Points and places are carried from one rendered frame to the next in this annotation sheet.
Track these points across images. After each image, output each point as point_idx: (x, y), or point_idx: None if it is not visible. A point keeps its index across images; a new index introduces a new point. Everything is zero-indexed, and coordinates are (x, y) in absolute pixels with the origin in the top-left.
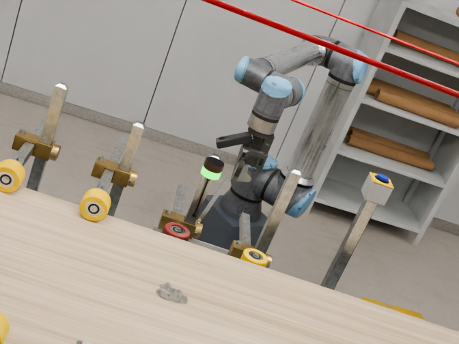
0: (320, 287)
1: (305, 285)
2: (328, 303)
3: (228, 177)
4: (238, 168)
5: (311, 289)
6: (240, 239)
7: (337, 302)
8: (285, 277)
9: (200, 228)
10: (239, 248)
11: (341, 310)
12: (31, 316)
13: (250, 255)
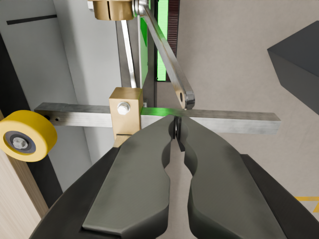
0: (34, 217)
1: (18, 202)
2: (4, 218)
3: (187, 105)
4: (51, 210)
5: (18, 207)
6: (178, 112)
7: (19, 227)
8: (8, 179)
9: (97, 14)
10: (110, 109)
11: (3, 228)
12: None
13: (11, 132)
